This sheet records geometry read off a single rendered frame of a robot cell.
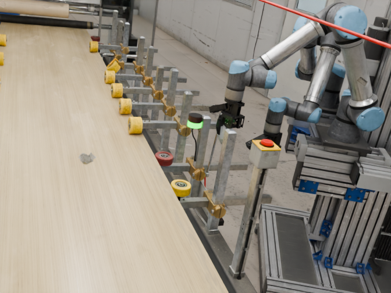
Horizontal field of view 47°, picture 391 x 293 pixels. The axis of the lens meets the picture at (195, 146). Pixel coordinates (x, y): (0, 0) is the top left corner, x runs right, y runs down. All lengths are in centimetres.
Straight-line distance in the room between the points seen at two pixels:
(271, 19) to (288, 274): 427
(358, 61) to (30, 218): 134
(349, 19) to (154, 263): 114
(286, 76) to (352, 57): 404
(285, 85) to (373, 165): 381
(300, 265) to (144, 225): 137
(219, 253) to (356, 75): 90
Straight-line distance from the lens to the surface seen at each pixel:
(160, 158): 194
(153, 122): 216
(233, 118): 184
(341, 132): 217
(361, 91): 198
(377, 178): 216
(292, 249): 280
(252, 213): 154
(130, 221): 153
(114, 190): 169
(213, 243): 183
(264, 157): 142
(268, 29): 632
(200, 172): 197
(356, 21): 187
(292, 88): 583
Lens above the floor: 176
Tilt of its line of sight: 24 degrees down
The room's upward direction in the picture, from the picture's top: 9 degrees clockwise
